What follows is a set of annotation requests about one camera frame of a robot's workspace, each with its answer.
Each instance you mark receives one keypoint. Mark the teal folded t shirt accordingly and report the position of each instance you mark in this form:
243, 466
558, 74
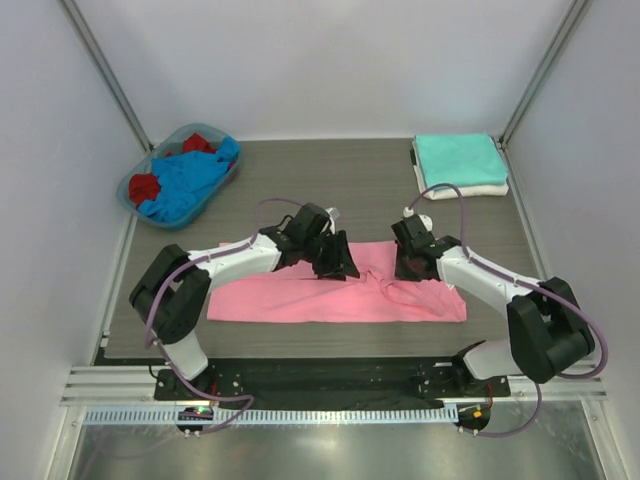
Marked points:
463, 160

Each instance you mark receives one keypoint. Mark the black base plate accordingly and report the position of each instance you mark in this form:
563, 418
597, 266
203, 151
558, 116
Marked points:
428, 377

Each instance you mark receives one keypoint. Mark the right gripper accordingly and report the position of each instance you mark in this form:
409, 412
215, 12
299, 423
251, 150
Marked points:
411, 255

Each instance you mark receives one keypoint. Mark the red t shirt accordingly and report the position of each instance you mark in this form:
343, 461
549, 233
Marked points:
145, 187

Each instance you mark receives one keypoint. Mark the blue plastic basket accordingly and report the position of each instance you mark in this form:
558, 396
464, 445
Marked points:
173, 144

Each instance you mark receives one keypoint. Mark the blue t shirt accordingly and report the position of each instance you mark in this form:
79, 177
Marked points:
187, 181

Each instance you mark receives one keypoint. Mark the slotted cable duct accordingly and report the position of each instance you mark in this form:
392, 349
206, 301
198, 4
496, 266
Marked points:
201, 417

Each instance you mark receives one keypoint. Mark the pink t shirt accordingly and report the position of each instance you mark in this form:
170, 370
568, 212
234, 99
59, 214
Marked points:
295, 295

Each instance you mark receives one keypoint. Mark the white folded t shirt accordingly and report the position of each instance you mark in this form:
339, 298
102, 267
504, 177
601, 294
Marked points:
447, 193

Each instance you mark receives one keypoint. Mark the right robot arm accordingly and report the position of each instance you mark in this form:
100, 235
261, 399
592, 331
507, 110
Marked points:
547, 331

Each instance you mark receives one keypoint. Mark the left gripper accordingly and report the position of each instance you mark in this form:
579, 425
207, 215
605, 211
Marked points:
330, 248

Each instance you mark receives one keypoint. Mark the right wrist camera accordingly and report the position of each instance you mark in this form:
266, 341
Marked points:
425, 219

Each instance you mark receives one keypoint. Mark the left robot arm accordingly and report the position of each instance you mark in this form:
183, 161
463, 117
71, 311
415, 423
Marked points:
172, 292

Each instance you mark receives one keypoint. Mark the right aluminium frame post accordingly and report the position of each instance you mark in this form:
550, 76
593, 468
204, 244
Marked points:
567, 27

